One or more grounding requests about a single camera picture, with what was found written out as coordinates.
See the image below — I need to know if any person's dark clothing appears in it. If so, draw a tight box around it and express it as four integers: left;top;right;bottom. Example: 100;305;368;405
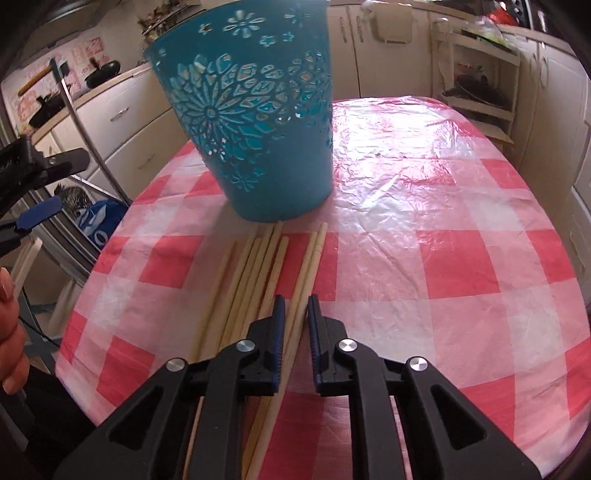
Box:
0;364;102;480

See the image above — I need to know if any metal rack frame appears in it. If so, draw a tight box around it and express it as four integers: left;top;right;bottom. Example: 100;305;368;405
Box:
48;55;134;208

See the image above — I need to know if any person's left hand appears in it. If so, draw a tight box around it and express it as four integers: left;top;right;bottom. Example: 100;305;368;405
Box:
0;267;31;395

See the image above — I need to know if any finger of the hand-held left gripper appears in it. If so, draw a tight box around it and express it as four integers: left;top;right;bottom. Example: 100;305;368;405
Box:
25;148;91;185
0;196;62;259

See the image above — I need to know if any white wooden shelf unit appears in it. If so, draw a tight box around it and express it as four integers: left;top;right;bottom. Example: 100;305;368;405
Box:
431;18;522;144

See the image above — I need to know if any black cable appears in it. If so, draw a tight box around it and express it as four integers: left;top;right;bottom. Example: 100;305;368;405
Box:
16;314;61;344

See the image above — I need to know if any dark pan with lid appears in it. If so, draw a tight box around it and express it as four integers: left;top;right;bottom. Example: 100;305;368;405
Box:
455;74;509;104

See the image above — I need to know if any green plastic bag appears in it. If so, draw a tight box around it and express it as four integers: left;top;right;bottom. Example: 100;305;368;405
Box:
462;14;509;42

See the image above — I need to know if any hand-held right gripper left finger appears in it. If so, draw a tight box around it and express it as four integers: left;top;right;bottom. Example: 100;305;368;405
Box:
54;295;284;480

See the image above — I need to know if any black frying pan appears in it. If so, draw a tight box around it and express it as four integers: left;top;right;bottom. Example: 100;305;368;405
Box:
85;59;123;89

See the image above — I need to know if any spice rack with bottles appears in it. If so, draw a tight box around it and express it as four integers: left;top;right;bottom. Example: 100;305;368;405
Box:
136;9;178;40

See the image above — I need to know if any red white checked tablecloth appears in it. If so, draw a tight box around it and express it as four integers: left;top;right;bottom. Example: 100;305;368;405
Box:
54;95;587;480

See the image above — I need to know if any white wooden stool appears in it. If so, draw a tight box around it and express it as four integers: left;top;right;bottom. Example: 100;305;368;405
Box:
9;231;79;333

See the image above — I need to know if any blue perforated plastic basket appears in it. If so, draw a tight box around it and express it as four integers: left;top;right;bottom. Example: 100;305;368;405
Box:
143;0;334;223

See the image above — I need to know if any blue white bag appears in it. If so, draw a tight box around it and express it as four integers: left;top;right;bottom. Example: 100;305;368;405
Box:
76;198;127;252

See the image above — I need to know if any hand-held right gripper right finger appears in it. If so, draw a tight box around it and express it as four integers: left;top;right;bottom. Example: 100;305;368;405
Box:
307;294;542;480

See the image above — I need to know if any group of wooden chopsticks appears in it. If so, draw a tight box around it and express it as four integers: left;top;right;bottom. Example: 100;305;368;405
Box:
182;222;328;480

